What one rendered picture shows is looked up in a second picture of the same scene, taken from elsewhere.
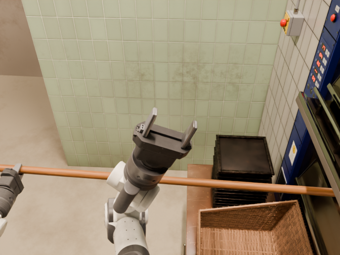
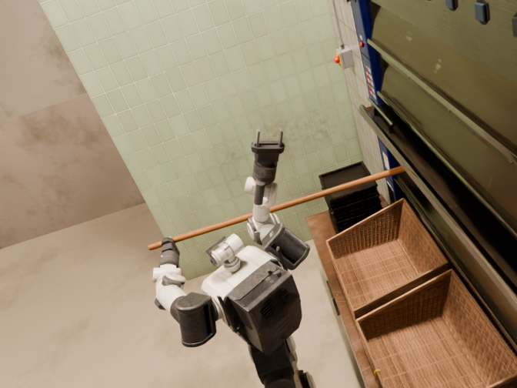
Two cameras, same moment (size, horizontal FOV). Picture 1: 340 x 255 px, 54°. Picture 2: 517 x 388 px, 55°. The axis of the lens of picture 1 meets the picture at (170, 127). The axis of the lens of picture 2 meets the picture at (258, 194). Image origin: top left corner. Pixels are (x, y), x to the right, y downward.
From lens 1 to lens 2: 1.16 m
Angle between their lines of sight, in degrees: 8
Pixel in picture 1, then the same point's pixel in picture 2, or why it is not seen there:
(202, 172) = (321, 219)
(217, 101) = (313, 153)
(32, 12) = (117, 133)
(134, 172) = (259, 172)
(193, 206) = (322, 247)
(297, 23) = (348, 55)
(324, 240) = (424, 209)
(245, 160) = not seen: hidden behind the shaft
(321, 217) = (418, 195)
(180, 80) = not seen: hidden behind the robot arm
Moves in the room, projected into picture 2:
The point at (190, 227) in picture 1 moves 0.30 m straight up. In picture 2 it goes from (326, 262) to (314, 222)
